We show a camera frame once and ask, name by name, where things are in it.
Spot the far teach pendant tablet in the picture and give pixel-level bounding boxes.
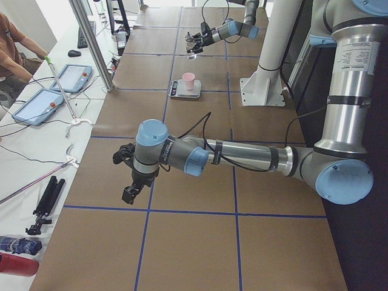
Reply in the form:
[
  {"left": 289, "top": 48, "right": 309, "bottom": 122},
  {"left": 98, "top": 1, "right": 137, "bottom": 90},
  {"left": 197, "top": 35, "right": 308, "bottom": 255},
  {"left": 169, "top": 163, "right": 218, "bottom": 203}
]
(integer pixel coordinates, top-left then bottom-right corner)
[{"left": 58, "top": 64, "right": 93, "bottom": 93}]

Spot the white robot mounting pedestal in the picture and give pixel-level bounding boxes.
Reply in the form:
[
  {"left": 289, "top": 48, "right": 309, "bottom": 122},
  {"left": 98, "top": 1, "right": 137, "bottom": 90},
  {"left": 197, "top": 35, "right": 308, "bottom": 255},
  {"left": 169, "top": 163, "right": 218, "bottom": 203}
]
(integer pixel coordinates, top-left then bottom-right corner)
[{"left": 240, "top": 0, "right": 303, "bottom": 107}]

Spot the black keyboard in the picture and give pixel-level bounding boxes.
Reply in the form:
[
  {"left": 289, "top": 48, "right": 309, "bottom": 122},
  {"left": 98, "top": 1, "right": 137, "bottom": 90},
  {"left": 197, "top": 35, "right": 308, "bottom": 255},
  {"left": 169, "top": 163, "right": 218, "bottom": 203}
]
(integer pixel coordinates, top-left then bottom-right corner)
[{"left": 77, "top": 21, "right": 96, "bottom": 49}]

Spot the clear glass sauce bottle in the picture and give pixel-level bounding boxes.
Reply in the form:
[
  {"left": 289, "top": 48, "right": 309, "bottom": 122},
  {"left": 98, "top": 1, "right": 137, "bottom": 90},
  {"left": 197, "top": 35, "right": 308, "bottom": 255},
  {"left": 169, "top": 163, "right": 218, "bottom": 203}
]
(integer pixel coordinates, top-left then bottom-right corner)
[{"left": 185, "top": 31, "right": 196, "bottom": 60}]

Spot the black computer mouse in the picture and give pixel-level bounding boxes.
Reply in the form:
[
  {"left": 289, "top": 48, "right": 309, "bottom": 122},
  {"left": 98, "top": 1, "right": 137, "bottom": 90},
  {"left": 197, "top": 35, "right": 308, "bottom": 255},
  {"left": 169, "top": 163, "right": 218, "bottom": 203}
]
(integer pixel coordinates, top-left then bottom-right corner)
[{"left": 67, "top": 50, "right": 82, "bottom": 58}]

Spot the pink plastic cup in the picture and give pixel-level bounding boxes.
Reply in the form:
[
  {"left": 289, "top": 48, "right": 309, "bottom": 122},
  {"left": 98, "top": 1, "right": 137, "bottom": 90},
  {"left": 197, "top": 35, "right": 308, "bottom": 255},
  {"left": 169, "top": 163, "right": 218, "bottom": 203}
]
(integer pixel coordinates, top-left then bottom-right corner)
[{"left": 182, "top": 72, "right": 195, "bottom": 90}]

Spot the near teach pendant tablet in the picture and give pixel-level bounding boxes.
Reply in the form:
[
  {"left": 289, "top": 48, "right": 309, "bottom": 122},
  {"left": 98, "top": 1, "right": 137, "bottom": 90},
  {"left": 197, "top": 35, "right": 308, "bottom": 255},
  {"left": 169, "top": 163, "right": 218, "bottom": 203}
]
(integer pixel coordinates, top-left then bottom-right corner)
[{"left": 12, "top": 89, "right": 64, "bottom": 125}]

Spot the seated person orange shirt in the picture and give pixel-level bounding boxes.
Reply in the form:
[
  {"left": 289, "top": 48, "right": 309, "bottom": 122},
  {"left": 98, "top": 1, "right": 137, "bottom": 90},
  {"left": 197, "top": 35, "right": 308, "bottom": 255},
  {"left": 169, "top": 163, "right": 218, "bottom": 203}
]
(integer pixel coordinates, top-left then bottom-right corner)
[{"left": 0, "top": 13, "right": 48, "bottom": 99}]

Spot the red water bottle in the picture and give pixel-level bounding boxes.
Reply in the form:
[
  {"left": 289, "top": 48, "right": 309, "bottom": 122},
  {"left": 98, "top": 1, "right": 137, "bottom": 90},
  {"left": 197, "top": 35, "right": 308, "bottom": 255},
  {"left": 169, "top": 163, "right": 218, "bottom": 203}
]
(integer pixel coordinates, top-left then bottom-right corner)
[{"left": 1, "top": 253, "right": 39, "bottom": 277}]

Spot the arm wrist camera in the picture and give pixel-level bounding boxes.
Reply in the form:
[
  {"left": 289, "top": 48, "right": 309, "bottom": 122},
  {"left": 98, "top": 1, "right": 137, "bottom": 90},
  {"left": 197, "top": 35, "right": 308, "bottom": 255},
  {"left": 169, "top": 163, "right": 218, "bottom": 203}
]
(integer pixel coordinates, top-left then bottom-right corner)
[{"left": 112, "top": 143, "right": 135, "bottom": 168}]

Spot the silver digital kitchen scale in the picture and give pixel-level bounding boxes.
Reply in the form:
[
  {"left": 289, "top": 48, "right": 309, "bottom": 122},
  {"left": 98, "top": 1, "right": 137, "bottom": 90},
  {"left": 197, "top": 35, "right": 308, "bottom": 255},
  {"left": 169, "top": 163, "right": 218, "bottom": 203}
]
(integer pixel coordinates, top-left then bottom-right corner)
[{"left": 168, "top": 79, "right": 201, "bottom": 99}]

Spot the blue folded umbrella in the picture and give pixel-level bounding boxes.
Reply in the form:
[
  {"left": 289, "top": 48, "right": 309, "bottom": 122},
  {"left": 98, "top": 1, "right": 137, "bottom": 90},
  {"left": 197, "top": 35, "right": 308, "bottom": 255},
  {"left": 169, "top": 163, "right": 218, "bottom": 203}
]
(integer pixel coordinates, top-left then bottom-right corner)
[{"left": 1, "top": 236, "right": 42, "bottom": 255}]

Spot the teach pendant tablet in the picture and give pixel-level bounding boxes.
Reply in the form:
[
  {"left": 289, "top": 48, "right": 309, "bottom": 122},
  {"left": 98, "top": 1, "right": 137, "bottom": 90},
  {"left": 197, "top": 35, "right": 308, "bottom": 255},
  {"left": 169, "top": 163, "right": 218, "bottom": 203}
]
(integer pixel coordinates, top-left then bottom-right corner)
[
  {"left": 12, "top": 89, "right": 64, "bottom": 125},
  {"left": 58, "top": 64, "right": 93, "bottom": 93}
]

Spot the aluminium frame post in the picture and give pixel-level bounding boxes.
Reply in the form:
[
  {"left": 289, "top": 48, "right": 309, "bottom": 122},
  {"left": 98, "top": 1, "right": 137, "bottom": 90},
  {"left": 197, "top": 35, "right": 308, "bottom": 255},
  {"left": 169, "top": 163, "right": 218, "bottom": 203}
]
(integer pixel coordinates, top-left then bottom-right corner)
[{"left": 69, "top": 0, "right": 114, "bottom": 92}]

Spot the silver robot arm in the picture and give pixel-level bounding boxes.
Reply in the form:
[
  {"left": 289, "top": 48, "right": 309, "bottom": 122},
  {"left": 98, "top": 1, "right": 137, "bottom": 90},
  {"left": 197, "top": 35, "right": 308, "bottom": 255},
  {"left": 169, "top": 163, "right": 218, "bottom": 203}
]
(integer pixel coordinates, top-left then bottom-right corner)
[
  {"left": 113, "top": 1, "right": 387, "bottom": 205},
  {"left": 185, "top": 0, "right": 259, "bottom": 57}
]

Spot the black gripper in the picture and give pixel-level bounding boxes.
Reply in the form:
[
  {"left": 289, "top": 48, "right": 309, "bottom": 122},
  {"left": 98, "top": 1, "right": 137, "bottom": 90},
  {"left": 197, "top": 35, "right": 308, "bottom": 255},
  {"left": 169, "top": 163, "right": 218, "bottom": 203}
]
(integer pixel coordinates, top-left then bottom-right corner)
[
  {"left": 122, "top": 169, "right": 159, "bottom": 205},
  {"left": 186, "top": 22, "right": 213, "bottom": 54}
]

